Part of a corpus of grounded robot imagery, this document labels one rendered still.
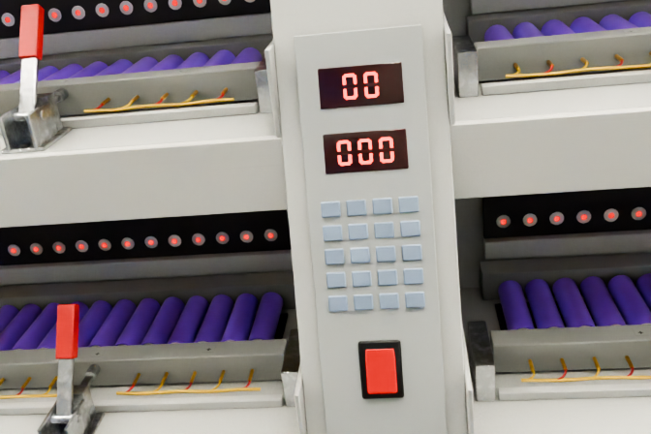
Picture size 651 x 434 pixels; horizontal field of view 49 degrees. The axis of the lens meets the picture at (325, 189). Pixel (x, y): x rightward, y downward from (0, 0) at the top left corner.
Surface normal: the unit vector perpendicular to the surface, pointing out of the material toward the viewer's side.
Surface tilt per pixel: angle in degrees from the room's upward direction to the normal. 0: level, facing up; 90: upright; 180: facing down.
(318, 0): 90
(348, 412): 90
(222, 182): 107
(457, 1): 90
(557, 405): 17
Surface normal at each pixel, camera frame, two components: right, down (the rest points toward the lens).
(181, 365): -0.09, 0.40
